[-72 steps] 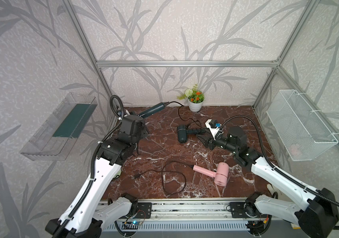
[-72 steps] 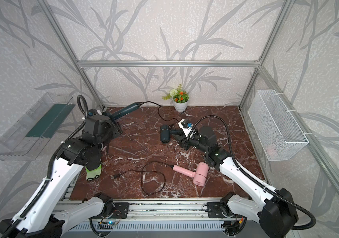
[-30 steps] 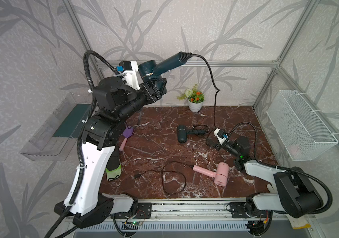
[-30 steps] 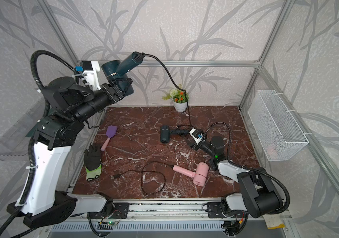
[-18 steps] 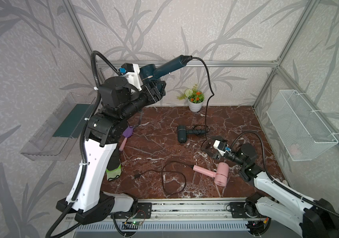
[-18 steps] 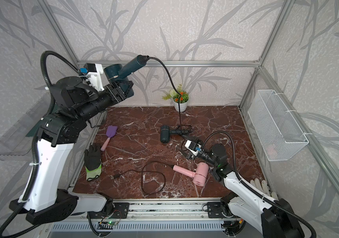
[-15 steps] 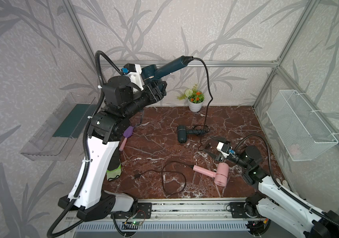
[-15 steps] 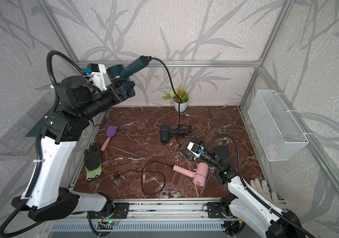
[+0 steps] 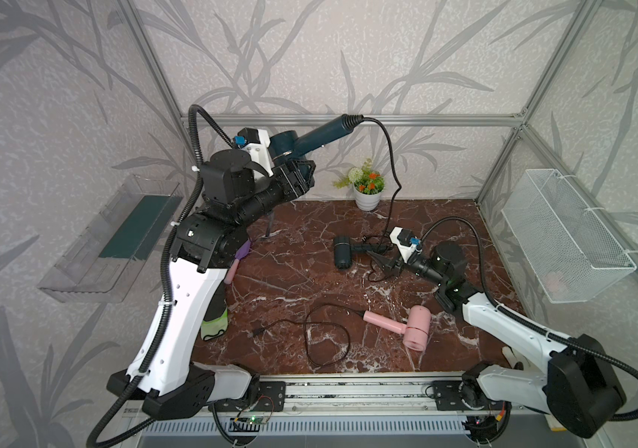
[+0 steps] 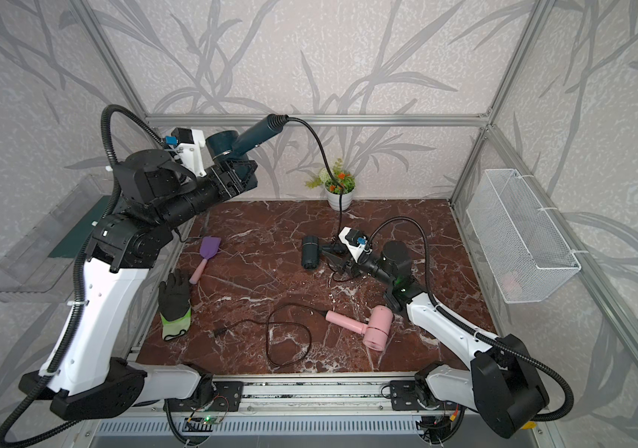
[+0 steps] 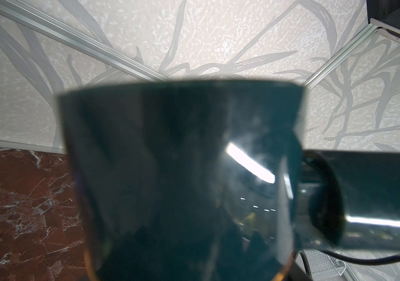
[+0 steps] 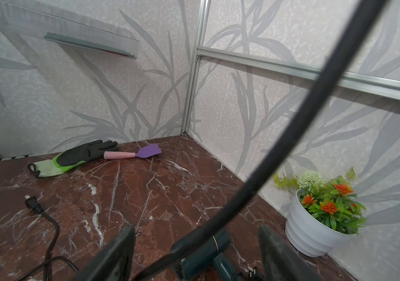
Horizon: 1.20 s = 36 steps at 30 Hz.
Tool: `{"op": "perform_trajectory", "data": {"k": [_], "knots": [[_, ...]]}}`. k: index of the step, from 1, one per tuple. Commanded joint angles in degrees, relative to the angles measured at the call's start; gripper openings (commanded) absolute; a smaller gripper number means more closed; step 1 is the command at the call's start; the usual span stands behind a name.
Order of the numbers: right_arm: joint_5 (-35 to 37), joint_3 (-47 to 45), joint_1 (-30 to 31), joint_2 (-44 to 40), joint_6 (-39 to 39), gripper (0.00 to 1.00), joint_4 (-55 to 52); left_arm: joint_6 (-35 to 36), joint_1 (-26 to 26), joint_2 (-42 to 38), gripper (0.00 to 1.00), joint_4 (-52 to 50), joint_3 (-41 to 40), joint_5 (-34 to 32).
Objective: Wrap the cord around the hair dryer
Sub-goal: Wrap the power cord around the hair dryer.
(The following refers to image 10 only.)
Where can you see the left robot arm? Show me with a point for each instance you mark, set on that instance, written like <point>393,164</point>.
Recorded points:
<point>155,192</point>

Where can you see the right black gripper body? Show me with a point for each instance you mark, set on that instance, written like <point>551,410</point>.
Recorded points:
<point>373,267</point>

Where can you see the horizontal aluminium frame bar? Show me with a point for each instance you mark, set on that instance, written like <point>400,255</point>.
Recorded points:
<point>326,120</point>

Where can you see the black green work glove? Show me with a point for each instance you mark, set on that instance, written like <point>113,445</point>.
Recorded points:
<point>174,305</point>

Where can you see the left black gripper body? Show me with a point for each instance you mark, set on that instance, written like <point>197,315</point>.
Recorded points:
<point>216,188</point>

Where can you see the clear plastic wall shelf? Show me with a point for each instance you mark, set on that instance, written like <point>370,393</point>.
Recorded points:
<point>38,269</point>

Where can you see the white pot artificial flowers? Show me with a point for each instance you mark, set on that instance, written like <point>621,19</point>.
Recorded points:
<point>337,183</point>

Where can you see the pink hair dryer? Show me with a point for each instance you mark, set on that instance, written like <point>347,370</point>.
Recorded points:
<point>375,332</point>

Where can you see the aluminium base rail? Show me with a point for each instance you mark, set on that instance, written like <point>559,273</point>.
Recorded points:
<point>290,404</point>

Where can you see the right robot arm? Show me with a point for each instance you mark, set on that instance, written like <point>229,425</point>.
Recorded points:
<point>502,383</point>

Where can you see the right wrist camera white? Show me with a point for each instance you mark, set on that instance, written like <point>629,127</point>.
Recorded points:
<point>355,242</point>

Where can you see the white wire mesh basket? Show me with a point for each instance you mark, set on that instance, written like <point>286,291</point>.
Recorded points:
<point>528,256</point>

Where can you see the purple pink spatula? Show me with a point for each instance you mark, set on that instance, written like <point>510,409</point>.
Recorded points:
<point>209,248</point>

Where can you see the dark green hair dryer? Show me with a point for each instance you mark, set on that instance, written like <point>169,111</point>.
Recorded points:
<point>313,250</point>
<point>230,145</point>

